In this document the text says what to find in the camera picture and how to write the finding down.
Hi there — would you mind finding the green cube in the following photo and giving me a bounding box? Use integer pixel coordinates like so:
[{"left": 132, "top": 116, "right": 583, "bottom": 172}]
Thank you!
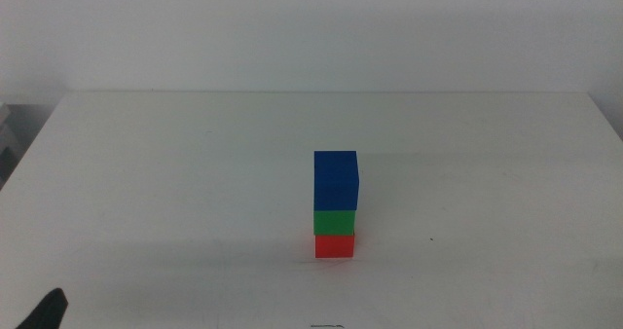
[{"left": 312, "top": 209, "right": 357, "bottom": 238}]

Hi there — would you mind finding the red cube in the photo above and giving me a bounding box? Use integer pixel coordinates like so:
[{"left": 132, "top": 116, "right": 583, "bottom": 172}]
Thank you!
[{"left": 314, "top": 234, "right": 356, "bottom": 260}]

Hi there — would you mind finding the blue cube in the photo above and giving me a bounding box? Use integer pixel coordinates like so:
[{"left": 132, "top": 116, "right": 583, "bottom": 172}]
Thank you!
[{"left": 312, "top": 150, "right": 361, "bottom": 212}]

